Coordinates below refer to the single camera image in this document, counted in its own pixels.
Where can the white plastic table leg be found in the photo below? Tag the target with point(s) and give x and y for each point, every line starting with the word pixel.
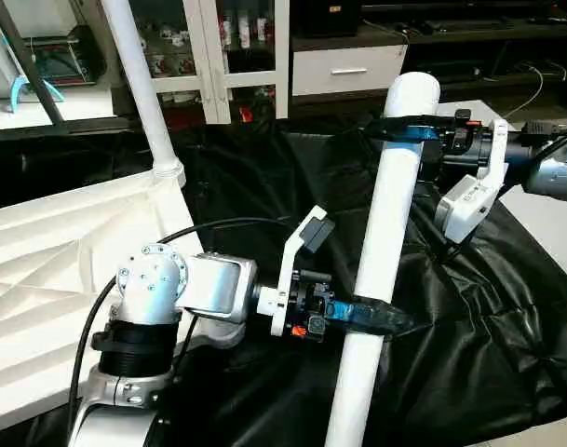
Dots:
pixel 143 88
pixel 385 261

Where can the white plastic table top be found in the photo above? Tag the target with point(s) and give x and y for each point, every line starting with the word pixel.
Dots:
pixel 69 279

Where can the white low drawer unit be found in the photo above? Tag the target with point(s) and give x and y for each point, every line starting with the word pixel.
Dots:
pixel 348 70

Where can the black work mat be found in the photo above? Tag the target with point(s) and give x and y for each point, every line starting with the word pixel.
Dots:
pixel 451 354

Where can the white sheet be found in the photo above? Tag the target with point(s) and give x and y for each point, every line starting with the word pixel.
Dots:
pixel 553 214

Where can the white glass-door cabinet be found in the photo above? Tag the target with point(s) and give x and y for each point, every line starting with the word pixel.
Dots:
pixel 209 51

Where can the grey metal pole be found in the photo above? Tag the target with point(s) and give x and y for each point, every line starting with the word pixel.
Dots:
pixel 27 60

